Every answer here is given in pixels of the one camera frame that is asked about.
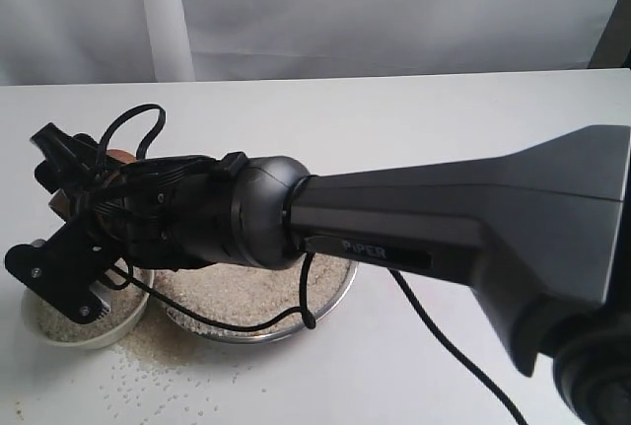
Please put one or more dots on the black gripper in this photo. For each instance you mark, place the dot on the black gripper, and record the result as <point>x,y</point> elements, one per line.
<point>168,213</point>

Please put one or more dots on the brown wooden cup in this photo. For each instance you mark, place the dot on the brown wooden cup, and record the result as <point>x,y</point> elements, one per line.
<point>66,206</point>

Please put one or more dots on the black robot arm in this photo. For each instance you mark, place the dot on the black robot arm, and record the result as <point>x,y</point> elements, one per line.
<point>541,237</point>

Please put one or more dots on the white ceramic bowl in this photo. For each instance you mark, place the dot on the white ceramic bowl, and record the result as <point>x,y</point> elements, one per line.
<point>28,307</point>

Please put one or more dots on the white rice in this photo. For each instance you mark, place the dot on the white rice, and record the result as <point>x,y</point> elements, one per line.
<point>126,308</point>

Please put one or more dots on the spilled rice grains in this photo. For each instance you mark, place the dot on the spilled rice grains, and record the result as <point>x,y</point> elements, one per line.
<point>158,366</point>

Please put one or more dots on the rice pile in tray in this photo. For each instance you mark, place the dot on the rice pile in tray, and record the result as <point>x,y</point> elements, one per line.
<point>248,296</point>

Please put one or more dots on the round steel tray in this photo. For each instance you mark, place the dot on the round steel tray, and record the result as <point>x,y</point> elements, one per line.
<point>280,330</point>

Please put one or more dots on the white backdrop curtain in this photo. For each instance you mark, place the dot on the white backdrop curtain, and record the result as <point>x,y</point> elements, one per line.
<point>137,41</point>

